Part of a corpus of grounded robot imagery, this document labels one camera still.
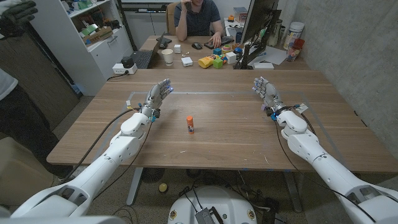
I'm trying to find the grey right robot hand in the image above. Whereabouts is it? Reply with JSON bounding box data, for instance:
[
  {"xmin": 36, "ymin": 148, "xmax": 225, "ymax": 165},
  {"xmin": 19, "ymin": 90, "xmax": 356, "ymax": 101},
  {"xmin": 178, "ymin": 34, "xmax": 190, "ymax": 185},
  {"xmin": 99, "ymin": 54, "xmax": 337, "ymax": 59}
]
[{"xmin": 251, "ymin": 76, "xmax": 286, "ymax": 115}]

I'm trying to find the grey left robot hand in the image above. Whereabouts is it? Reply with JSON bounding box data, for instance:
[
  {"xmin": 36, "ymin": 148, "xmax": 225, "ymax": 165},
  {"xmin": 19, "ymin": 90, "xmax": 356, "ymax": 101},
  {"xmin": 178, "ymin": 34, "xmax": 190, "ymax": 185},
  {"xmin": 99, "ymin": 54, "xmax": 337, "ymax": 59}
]
[{"xmin": 140, "ymin": 78, "xmax": 174, "ymax": 118}]

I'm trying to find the orange capped glue stick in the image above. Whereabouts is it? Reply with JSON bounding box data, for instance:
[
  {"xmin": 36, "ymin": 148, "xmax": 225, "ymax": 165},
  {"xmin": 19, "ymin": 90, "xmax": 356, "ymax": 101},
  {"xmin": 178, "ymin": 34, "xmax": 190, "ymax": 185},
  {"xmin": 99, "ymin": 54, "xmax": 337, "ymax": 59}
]
[{"xmin": 186, "ymin": 115, "xmax": 195, "ymax": 135}]

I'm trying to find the white paper sheet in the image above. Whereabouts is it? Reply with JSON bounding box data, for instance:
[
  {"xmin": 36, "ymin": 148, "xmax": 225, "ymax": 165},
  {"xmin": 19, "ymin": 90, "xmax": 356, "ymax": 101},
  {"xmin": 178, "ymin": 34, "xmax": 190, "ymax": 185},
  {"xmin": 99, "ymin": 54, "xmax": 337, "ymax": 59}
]
[{"xmin": 248, "ymin": 45, "xmax": 287, "ymax": 66}]

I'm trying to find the black laptop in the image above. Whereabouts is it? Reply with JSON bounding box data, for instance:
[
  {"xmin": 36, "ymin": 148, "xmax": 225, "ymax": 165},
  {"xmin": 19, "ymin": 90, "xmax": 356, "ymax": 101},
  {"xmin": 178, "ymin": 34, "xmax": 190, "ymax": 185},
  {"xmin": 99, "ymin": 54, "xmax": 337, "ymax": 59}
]
[{"xmin": 129, "ymin": 30, "xmax": 165, "ymax": 70}]

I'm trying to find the white paper cup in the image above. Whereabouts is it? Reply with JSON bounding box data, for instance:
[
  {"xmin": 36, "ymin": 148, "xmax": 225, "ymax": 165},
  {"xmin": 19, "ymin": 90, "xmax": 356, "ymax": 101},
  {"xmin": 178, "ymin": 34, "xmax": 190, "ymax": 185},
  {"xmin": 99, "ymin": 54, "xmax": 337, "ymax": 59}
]
[{"xmin": 160, "ymin": 49, "xmax": 174, "ymax": 67}]

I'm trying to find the black power adapter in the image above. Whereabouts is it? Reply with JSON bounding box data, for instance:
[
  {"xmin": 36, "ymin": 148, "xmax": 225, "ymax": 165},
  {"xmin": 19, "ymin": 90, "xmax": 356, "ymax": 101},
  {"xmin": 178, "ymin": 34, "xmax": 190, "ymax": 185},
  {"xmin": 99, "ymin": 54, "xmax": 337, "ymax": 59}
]
[{"xmin": 120, "ymin": 56, "xmax": 135, "ymax": 69}]

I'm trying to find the white power strip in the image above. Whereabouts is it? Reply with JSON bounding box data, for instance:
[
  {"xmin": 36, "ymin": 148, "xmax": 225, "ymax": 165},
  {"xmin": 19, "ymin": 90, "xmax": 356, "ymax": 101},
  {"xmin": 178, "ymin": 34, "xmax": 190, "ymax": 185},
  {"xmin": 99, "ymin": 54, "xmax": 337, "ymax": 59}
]
[{"xmin": 111, "ymin": 62, "xmax": 138, "ymax": 75}]

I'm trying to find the red topped clear jar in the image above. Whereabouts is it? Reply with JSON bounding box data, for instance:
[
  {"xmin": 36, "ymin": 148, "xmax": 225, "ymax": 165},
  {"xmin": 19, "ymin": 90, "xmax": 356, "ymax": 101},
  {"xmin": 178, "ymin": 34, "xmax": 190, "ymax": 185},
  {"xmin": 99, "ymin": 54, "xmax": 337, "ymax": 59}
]
[{"xmin": 285, "ymin": 38, "xmax": 305, "ymax": 62}]

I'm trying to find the large white cube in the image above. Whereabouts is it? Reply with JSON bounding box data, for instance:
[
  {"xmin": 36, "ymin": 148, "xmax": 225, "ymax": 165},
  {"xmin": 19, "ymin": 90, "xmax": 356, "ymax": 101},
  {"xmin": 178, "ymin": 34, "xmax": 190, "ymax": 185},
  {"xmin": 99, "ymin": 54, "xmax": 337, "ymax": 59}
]
[{"xmin": 224, "ymin": 51, "xmax": 237, "ymax": 65}]

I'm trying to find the wooden desk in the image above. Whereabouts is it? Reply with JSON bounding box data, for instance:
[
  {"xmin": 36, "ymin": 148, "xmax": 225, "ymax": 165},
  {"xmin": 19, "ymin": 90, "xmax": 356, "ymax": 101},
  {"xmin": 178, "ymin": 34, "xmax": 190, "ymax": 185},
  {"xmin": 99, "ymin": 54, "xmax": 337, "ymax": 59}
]
[{"xmin": 139, "ymin": 34, "xmax": 312, "ymax": 71}]

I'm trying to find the white labelled canister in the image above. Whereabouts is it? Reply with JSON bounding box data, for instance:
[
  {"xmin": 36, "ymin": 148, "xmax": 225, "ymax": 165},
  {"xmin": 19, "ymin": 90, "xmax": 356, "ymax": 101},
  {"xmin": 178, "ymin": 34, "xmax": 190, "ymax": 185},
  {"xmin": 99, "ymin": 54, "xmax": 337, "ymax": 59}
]
[{"xmin": 282, "ymin": 21, "xmax": 305, "ymax": 50}]

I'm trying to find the black keyboard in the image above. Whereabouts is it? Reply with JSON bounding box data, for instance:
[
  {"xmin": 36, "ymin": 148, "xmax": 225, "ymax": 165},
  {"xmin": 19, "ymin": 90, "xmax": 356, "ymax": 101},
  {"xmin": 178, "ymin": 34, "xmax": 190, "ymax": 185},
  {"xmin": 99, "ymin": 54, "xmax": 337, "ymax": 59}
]
[{"xmin": 203, "ymin": 35, "xmax": 234, "ymax": 50}]

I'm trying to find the black computer monitor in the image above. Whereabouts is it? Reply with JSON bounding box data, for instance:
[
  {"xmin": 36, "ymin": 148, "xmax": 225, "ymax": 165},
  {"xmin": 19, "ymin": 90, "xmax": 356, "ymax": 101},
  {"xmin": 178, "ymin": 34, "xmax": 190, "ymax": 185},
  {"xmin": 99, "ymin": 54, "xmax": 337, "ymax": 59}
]
[{"xmin": 233, "ymin": 0, "xmax": 282, "ymax": 70}]

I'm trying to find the wooden chair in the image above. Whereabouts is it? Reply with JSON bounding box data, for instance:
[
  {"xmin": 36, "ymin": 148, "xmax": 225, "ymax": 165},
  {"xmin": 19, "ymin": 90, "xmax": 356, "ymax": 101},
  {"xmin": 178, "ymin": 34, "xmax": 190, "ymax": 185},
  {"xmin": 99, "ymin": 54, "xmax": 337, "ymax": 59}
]
[{"xmin": 165, "ymin": 1, "xmax": 180, "ymax": 35}]

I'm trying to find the black round fan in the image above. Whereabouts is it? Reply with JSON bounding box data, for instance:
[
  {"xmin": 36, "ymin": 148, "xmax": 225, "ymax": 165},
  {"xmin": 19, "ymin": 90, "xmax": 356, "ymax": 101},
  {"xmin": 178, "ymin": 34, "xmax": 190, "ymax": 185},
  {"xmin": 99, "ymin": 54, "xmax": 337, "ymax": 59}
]
[{"xmin": 141, "ymin": 167, "xmax": 165, "ymax": 184}]

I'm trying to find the cardboard box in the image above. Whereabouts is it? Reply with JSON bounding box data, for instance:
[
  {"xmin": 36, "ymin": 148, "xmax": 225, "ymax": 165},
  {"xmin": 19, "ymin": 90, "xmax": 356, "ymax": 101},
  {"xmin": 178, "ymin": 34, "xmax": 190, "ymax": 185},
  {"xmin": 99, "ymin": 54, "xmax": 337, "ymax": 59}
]
[{"xmin": 82, "ymin": 26, "xmax": 114, "ymax": 45}]

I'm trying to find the clear plastic box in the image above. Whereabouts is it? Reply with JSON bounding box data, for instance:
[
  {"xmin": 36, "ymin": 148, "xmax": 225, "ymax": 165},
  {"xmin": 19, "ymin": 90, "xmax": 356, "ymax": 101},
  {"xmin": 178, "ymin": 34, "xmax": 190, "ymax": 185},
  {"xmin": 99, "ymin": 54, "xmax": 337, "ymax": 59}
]
[{"xmin": 233, "ymin": 6, "xmax": 249, "ymax": 23}]

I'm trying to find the white shelf cabinet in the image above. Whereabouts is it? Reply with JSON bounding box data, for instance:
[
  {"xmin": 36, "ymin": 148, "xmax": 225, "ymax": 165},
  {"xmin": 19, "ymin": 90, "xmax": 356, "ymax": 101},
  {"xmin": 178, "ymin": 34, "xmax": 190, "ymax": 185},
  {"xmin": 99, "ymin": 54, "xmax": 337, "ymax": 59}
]
[{"xmin": 29, "ymin": 0, "xmax": 134, "ymax": 96}]

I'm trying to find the seated person dark shirt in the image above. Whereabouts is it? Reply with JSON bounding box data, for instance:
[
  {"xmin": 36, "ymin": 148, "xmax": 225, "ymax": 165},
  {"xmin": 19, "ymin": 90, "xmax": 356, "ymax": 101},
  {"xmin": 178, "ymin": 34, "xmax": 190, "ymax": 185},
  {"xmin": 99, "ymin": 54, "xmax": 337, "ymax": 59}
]
[{"xmin": 173, "ymin": 0, "xmax": 225, "ymax": 48}]

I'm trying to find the grey table leg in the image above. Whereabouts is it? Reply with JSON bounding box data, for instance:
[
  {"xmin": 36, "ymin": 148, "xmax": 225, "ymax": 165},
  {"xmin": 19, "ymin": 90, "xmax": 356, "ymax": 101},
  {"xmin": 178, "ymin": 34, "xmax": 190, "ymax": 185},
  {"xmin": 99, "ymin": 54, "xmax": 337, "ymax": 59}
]
[
  {"xmin": 282, "ymin": 170, "xmax": 303, "ymax": 213},
  {"xmin": 126, "ymin": 167, "xmax": 144, "ymax": 207}
]

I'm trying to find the white robot torso base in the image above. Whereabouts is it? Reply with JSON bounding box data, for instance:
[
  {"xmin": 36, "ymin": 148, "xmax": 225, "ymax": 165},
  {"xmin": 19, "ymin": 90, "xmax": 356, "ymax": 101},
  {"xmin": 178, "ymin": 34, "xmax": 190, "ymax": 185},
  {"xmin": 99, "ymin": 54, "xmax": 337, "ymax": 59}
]
[{"xmin": 167, "ymin": 185, "xmax": 258, "ymax": 224}]

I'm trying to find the grey electronics box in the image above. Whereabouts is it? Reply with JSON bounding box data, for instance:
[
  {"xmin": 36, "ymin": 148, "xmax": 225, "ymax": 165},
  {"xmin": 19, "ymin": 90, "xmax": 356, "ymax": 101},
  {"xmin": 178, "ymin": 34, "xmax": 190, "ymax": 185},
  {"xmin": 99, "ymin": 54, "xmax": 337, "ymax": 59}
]
[{"xmin": 194, "ymin": 207, "xmax": 217, "ymax": 224}]

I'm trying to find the standing person white shirt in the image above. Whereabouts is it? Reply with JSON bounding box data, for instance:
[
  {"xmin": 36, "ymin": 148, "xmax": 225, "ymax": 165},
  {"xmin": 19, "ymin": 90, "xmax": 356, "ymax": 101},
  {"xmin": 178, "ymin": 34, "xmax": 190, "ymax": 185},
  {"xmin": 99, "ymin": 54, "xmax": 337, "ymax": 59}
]
[{"xmin": 0, "ymin": 67, "xmax": 74, "ymax": 179}]

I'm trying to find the black glove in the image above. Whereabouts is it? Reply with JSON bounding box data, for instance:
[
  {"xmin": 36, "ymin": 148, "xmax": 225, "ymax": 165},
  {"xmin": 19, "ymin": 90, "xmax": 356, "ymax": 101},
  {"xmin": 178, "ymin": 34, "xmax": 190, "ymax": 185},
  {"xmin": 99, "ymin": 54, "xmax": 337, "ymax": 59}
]
[{"xmin": 0, "ymin": 0, "xmax": 39, "ymax": 40}]

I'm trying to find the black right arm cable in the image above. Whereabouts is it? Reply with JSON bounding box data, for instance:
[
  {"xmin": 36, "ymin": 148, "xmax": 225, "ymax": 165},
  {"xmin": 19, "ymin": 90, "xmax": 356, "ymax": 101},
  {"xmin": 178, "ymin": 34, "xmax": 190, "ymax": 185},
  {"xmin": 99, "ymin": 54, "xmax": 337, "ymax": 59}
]
[{"xmin": 273, "ymin": 119, "xmax": 377, "ymax": 223}]

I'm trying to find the thin left arm cable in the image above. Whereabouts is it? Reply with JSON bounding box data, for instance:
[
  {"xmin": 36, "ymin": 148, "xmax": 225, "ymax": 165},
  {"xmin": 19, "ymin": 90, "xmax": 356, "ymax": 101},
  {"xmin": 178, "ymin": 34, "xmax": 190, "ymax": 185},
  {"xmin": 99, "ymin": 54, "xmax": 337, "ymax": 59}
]
[{"xmin": 92, "ymin": 119, "xmax": 154, "ymax": 202}]

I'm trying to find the thick left arm cable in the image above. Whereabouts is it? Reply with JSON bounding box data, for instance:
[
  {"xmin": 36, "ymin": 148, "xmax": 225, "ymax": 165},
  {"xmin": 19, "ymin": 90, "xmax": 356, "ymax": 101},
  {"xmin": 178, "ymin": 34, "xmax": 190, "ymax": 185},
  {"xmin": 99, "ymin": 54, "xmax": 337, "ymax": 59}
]
[{"xmin": 60, "ymin": 108, "xmax": 139, "ymax": 184}]

